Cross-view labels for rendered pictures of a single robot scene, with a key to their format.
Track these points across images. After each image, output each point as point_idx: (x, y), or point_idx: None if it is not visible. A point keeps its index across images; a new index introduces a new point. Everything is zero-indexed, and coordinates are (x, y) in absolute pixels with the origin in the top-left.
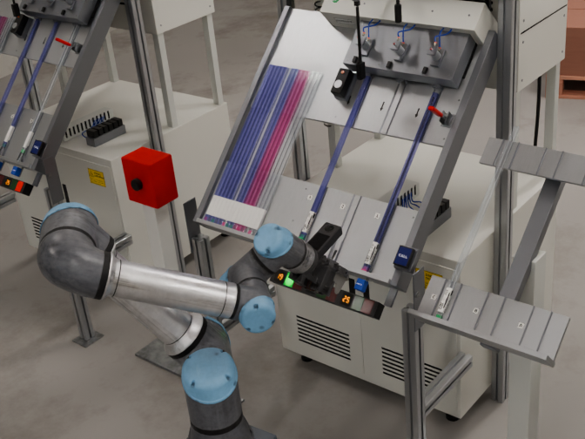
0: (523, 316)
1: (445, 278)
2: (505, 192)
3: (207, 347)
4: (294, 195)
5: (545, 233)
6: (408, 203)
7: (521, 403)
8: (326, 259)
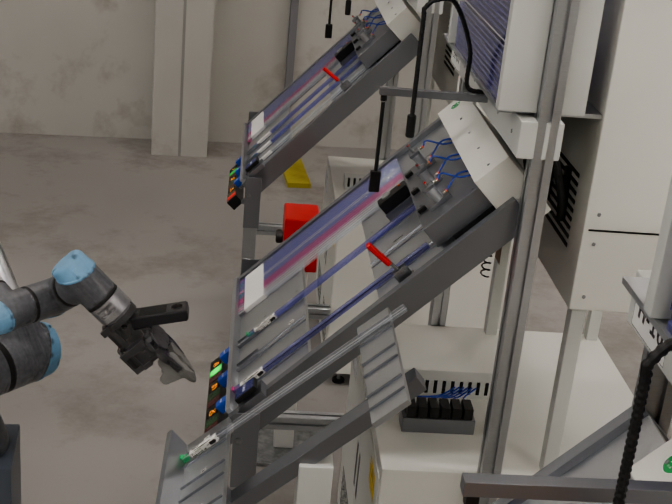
0: (209, 500)
1: (375, 483)
2: (488, 424)
3: (1, 342)
4: (287, 293)
5: (341, 445)
6: (455, 395)
7: None
8: (148, 332)
